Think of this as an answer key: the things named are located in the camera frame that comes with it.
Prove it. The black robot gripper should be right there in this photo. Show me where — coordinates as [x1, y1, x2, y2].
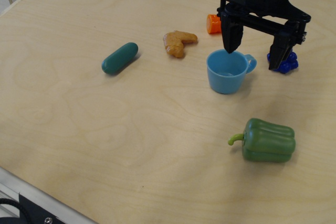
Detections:
[217, 0, 311, 70]

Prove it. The dark green toy cucumber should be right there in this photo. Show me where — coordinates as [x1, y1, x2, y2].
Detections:
[101, 42, 139, 74]

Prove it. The light blue plastic cup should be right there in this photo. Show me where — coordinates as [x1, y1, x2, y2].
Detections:
[206, 49, 257, 94]

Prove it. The blue toy grape bunch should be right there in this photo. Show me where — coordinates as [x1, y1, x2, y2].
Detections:
[273, 51, 299, 74]

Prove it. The orange toy carrot piece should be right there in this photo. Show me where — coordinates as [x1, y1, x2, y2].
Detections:
[206, 14, 222, 34]

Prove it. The brown toy chicken piece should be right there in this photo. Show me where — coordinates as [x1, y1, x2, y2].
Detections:
[163, 30, 198, 58]

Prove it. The green toy bell pepper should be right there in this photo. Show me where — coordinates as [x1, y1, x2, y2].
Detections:
[228, 118, 296, 163]

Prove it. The black corner bracket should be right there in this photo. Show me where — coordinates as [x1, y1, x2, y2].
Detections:
[19, 195, 64, 224]

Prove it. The aluminium table frame rail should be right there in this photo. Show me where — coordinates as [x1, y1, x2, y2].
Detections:
[1, 168, 94, 223]

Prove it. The black cable bottom left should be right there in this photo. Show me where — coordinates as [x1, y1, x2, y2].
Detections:
[0, 198, 29, 224]

